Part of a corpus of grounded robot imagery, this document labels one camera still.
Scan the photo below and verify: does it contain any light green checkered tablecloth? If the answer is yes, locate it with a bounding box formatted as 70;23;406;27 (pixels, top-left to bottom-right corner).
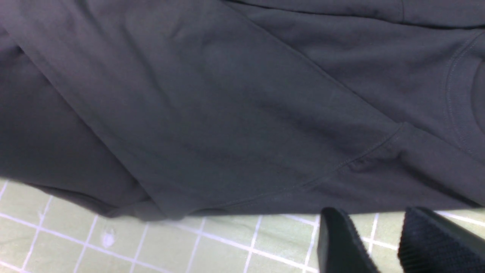
0;178;485;273

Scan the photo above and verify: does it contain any dark gray long-sleeve shirt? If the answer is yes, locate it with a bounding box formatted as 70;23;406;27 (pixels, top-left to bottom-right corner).
1;0;484;221

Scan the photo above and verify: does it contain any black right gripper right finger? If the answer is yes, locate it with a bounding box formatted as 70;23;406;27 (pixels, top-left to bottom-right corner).
398;207;485;273

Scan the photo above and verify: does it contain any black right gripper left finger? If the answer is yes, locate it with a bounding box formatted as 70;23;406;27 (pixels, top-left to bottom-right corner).
318;207;379;273

